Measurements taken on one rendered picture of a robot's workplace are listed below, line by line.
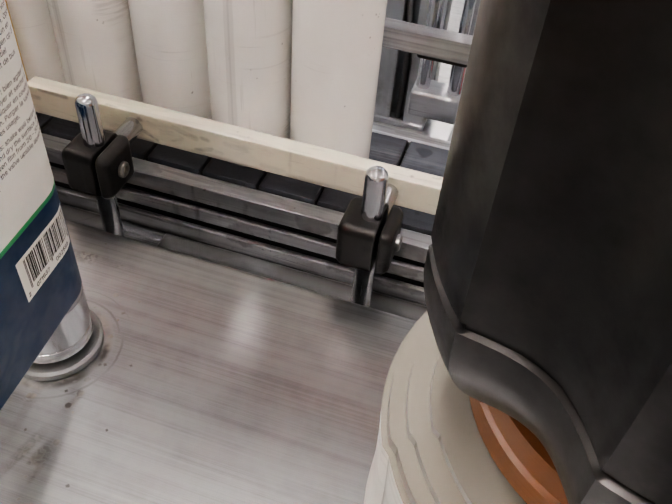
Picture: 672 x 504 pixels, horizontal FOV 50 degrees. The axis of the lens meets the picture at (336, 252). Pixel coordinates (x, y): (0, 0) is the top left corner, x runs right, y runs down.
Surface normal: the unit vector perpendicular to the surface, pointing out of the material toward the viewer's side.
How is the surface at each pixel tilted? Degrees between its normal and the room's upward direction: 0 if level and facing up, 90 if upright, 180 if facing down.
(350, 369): 0
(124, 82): 90
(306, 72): 90
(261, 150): 90
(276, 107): 90
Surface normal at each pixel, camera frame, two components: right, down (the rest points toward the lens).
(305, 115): -0.60, 0.54
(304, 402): 0.06, -0.71
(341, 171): -0.31, 0.66
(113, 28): 0.62, 0.58
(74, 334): 0.80, 0.46
